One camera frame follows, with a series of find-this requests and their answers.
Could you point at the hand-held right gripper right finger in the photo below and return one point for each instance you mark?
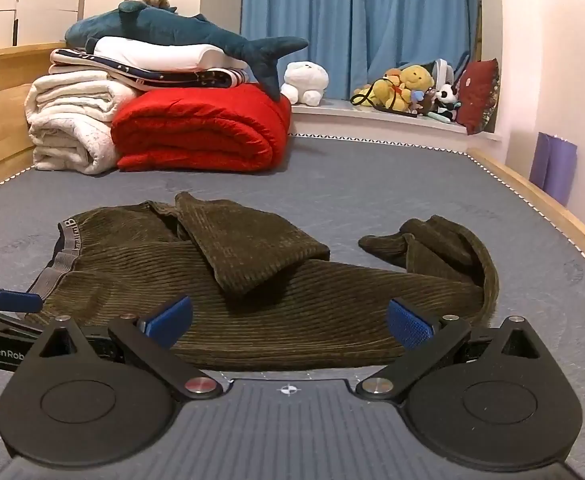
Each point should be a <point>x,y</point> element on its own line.
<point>412,325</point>

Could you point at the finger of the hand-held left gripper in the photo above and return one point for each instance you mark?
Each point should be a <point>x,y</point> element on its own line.
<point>20,301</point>
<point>2,326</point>

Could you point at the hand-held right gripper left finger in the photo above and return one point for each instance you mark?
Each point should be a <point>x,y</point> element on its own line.
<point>170,321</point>

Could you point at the white folded blanket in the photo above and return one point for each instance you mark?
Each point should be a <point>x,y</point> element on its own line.
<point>67,110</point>

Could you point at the red folded comforter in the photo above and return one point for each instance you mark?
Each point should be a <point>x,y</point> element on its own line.
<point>197,125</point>

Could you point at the white window sill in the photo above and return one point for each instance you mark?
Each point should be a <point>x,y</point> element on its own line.
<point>362,122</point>

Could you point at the purple folder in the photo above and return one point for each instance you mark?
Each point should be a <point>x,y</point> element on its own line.
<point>552,170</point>

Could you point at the panda plush toy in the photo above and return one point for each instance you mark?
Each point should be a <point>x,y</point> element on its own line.
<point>445,95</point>

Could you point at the orange plush toy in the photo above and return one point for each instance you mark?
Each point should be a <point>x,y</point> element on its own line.
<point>387,91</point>

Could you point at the dark red cushion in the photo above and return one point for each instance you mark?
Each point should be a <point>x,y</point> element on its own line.
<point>475,92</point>

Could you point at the navy star-print blanket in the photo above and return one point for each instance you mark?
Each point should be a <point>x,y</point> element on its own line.
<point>182,79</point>

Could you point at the yellow plush bear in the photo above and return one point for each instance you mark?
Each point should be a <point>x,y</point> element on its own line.
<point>415,77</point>

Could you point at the grey round container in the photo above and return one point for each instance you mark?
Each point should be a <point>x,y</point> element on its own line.
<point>442,70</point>

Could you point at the white pillow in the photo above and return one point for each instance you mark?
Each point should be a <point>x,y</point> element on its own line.
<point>162,55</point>

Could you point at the white plush toy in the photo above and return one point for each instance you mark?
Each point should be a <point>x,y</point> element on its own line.
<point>305,80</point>

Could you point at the blue shark plush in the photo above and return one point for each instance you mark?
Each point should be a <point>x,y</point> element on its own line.
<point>172,30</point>

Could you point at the blue curtain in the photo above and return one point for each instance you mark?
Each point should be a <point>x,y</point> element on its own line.
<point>362,20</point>

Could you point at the wooden bed frame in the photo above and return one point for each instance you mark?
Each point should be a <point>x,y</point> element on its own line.
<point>2,125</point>

